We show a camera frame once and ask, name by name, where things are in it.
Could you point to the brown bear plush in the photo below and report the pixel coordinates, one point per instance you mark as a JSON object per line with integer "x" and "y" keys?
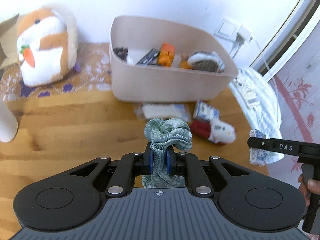
{"x": 184, "y": 63}

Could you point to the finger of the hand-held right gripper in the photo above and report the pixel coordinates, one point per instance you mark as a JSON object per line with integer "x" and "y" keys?
{"x": 270, "y": 145}

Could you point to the brown cardboard piece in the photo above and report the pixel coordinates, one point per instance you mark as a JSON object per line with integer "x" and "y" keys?
{"x": 7, "y": 37}

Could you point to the light blue striped blanket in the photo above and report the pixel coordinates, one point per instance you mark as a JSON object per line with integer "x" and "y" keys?
{"x": 267, "y": 105}

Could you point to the smartphone with patterned case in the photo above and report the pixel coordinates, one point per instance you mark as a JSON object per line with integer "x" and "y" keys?
{"x": 248, "y": 92}

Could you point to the white insulated bottle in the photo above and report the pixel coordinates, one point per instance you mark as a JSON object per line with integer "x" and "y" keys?
{"x": 6, "y": 122}

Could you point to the beige plastic storage bin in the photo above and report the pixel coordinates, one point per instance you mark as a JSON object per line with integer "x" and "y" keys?
{"x": 162, "y": 85}

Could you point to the floral wardrobe door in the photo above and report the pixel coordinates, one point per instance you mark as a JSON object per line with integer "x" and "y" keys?
{"x": 300, "y": 80}

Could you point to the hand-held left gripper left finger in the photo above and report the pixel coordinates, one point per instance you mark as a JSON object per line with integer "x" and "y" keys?
{"x": 150, "y": 160}

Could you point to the person's right hand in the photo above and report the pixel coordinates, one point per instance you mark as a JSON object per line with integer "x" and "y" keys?
{"x": 315, "y": 187}

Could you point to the floral table mat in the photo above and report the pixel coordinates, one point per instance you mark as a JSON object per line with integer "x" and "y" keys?
{"x": 87, "y": 80}

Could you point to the clear tissue packet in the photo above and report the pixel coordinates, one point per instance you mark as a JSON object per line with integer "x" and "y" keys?
{"x": 162, "y": 111}

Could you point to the small blue patterned packet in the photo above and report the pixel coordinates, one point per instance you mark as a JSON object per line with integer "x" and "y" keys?
{"x": 257, "y": 157}

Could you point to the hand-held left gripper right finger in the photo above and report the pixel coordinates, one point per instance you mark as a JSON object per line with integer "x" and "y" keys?
{"x": 169, "y": 162}

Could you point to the long dark blue box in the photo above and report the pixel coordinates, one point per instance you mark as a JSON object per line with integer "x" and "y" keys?
{"x": 148, "y": 57}

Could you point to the blue white patterned box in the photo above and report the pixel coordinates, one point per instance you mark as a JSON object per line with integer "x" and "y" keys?
{"x": 206, "y": 111}

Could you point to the white wall charger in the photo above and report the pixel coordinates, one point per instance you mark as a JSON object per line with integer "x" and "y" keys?
{"x": 243, "y": 33}

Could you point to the white wall switch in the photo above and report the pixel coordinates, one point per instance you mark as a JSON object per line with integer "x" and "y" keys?
{"x": 227, "y": 28}

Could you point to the cream scrunchie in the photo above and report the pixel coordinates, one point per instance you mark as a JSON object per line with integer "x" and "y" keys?
{"x": 133, "y": 58}

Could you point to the green plaid scrunchie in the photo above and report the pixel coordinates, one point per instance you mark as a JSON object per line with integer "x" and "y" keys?
{"x": 170, "y": 135}

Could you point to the orange white hamster plush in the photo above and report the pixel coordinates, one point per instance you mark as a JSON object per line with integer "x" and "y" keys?
{"x": 45, "y": 55}

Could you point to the dark brown scrunchie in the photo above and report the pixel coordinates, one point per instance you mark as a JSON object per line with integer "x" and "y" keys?
{"x": 121, "y": 52}

